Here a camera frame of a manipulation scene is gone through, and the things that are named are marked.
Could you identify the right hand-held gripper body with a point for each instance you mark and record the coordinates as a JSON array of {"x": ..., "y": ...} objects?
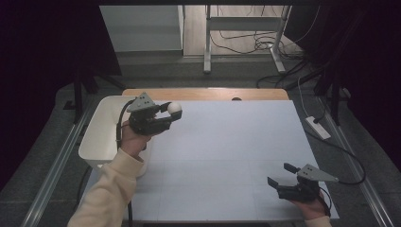
[{"x": 303, "y": 188}]

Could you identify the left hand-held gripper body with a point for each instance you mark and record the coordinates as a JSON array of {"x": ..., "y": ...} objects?
[{"x": 145, "y": 121}]

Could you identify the white egg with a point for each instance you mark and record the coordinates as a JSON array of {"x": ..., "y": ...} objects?
[{"x": 174, "y": 107}]

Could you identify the white plastic bin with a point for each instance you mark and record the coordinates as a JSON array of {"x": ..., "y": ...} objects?
[{"x": 97, "y": 138}]

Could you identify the person's right hand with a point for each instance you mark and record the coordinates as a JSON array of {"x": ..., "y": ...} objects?
[{"x": 312, "y": 208}]

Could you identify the person's left hand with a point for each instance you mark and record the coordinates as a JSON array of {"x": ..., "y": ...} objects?
[{"x": 134, "y": 143}]

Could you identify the white power strip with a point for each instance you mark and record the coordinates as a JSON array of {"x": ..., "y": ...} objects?
[{"x": 317, "y": 127}]

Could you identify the pale blue table mat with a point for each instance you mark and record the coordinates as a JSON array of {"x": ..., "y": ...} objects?
[{"x": 220, "y": 189}]

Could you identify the black stand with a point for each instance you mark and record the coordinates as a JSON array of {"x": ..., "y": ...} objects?
[
  {"x": 77, "y": 94},
  {"x": 334, "y": 101}
]

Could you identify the white cabinet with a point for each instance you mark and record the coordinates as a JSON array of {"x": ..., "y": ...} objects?
[{"x": 142, "y": 28}]

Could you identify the metal floor rail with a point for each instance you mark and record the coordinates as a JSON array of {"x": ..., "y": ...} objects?
[
  {"x": 362, "y": 183},
  {"x": 53, "y": 173}
]

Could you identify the white metal desk frame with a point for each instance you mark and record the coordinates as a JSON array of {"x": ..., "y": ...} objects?
[{"x": 242, "y": 23}]

